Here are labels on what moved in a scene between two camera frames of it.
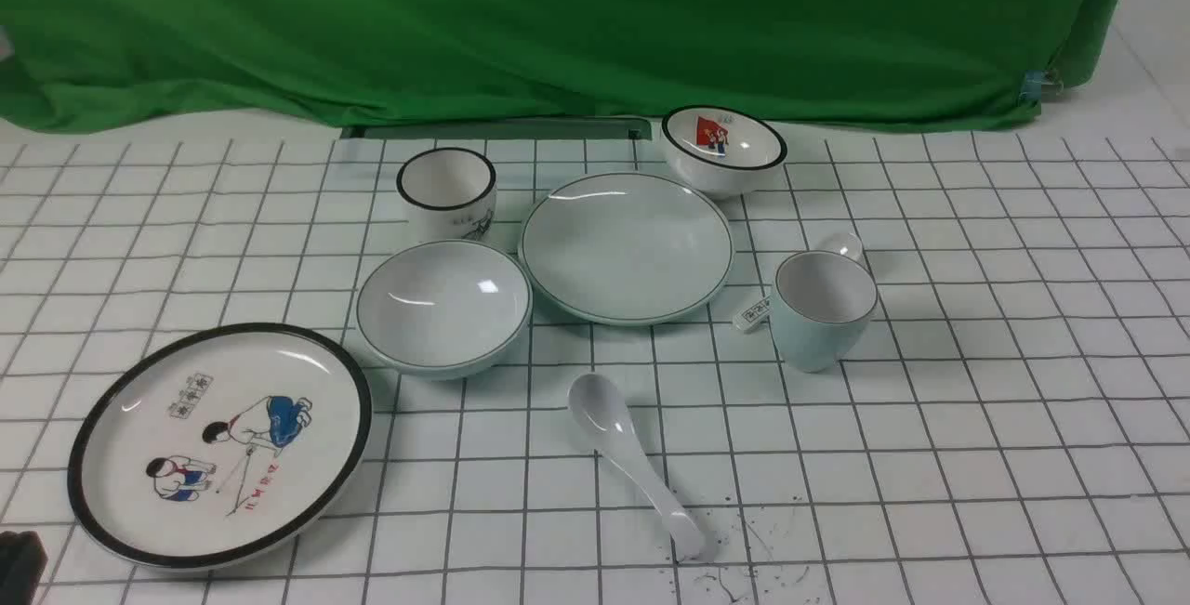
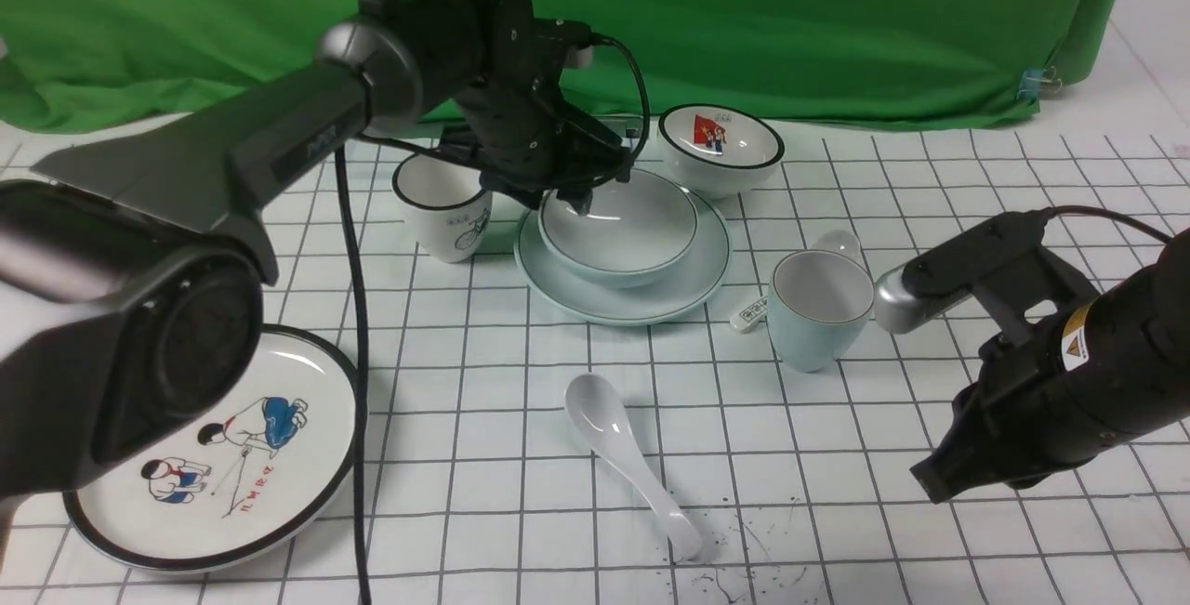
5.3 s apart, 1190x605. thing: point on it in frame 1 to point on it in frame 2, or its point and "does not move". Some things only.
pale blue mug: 822,303 does not move
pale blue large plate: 625,248 does not move
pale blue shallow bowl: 442,309 to 640,231
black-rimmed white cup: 447,193 does not move
